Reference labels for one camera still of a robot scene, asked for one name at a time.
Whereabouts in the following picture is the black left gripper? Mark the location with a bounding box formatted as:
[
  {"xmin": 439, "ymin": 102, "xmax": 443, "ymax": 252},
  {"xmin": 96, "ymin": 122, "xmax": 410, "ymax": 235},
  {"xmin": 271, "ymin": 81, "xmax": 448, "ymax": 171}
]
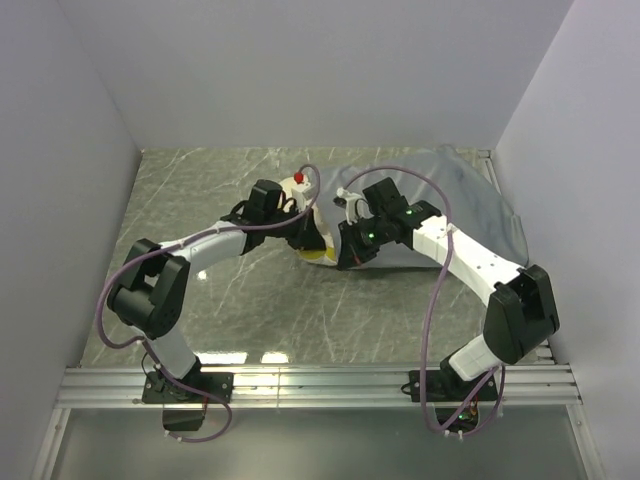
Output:
[{"xmin": 265, "ymin": 204, "xmax": 329, "ymax": 252}]

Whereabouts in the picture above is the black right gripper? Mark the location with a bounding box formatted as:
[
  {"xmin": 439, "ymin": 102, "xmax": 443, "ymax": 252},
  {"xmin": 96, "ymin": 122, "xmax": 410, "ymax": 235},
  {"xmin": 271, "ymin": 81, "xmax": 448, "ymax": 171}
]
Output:
[{"xmin": 336, "ymin": 216, "xmax": 390, "ymax": 271}]

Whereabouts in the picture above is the grey pillowcase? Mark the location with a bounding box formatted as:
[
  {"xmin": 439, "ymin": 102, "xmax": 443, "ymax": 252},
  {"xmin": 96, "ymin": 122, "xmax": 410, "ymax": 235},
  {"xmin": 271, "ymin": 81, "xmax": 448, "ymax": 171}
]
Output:
[{"xmin": 316, "ymin": 143, "xmax": 531, "ymax": 271}]

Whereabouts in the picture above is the cream quilted pillow yellow edge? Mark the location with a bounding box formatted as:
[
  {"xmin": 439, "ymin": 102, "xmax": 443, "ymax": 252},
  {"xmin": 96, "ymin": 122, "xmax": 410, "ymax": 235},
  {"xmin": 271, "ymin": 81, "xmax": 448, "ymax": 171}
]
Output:
[{"xmin": 279, "ymin": 172, "xmax": 337, "ymax": 267}]

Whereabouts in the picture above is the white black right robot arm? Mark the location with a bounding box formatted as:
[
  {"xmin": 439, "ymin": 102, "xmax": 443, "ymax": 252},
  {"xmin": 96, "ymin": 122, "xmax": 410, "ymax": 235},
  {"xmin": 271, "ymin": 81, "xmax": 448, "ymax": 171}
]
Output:
[{"xmin": 334, "ymin": 178, "xmax": 560, "ymax": 400}]

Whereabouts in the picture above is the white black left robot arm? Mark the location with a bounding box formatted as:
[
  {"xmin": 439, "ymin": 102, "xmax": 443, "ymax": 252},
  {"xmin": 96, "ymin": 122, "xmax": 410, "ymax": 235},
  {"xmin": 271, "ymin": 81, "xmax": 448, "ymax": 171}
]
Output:
[{"xmin": 107, "ymin": 172, "xmax": 331, "ymax": 402}]

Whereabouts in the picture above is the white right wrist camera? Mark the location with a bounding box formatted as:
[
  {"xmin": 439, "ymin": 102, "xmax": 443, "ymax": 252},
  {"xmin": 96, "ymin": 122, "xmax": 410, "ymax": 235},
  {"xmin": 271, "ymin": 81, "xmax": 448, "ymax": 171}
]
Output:
[{"xmin": 333, "ymin": 187, "xmax": 369, "ymax": 225}]

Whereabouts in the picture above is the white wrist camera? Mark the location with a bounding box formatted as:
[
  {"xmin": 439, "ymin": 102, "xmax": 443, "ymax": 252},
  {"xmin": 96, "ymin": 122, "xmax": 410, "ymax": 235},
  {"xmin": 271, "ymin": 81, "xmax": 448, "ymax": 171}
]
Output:
[
  {"xmin": 333, "ymin": 187, "xmax": 369, "ymax": 225},
  {"xmin": 291, "ymin": 171, "xmax": 316, "ymax": 211}
]

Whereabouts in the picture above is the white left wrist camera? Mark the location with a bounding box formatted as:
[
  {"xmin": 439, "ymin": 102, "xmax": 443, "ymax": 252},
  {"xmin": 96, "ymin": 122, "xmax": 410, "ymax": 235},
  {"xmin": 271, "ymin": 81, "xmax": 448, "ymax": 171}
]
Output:
[{"xmin": 291, "ymin": 171, "xmax": 316, "ymax": 211}]

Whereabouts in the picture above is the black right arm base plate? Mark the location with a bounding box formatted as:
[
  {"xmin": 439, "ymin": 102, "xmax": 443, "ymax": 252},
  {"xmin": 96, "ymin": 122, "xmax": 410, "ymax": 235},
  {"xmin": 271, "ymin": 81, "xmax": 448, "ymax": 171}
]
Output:
[{"xmin": 400, "ymin": 370, "xmax": 498, "ymax": 403}]

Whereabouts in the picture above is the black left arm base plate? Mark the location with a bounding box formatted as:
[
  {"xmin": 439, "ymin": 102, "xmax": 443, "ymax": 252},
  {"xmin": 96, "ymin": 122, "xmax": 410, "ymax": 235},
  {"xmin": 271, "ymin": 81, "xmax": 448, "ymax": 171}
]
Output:
[{"xmin": 141, "ymin": 371, "xmax": 233, "ymax": 404}]

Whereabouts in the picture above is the aluminium right side rail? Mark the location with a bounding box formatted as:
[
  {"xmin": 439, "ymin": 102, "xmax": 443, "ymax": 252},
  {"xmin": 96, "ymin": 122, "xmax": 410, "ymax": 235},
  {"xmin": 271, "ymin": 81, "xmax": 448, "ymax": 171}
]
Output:
[{"xmin": 469, "ymin": 157, "xmax": 559, "ymax": 364}]

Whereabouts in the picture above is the aluminium front rail frame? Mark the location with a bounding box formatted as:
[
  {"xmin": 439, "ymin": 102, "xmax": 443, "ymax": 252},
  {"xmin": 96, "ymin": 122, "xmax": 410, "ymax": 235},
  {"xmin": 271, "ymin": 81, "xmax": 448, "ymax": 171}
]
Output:
[{"xmin": 34, "ymin": 363, "xmax": 606, "ymax": 479}]

